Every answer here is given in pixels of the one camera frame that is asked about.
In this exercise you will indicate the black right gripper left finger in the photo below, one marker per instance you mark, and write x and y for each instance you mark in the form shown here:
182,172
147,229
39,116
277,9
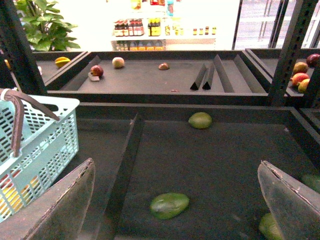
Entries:
59,213

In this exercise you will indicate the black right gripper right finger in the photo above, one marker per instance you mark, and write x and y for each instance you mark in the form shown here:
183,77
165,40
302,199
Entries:
294,206

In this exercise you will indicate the lemon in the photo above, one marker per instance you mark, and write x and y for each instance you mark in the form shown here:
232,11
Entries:
12,200

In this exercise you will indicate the light blue plastic basket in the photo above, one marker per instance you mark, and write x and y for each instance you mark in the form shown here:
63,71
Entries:
47,145

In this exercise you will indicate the brown basket handle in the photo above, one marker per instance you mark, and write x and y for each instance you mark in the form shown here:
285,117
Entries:
16,98

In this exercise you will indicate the dark red mango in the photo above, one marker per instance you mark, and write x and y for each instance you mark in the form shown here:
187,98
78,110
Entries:
6,180

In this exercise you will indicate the green avocado bottom right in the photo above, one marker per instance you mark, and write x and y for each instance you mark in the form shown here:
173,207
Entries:
267,226

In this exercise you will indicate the green avocado near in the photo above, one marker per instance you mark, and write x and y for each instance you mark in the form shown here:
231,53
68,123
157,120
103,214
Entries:
168,205

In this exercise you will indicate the mangoes right tray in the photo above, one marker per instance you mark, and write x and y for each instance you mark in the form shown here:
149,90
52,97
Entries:
300,79

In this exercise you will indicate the white zip tie left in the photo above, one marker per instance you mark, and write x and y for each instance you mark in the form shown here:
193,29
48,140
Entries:
5,91

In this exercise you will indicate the black fruit shelf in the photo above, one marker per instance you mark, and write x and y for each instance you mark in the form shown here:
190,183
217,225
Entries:
145,150

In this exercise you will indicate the red fruit upper tray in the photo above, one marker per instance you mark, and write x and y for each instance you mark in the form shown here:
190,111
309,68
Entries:
96,71

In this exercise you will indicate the tan round fruit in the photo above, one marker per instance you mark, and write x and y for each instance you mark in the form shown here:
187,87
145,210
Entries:
118,62

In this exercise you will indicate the black triangular divider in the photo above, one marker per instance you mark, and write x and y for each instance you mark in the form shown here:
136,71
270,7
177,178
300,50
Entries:
205,76

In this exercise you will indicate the green potted plant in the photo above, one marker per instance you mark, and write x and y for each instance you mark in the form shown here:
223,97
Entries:
44,26

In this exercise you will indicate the brown small fruit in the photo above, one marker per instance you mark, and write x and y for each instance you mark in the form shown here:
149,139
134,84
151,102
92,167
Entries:
164,66

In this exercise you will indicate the bottle shelf background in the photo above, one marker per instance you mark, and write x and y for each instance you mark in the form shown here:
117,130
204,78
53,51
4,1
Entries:
160,25

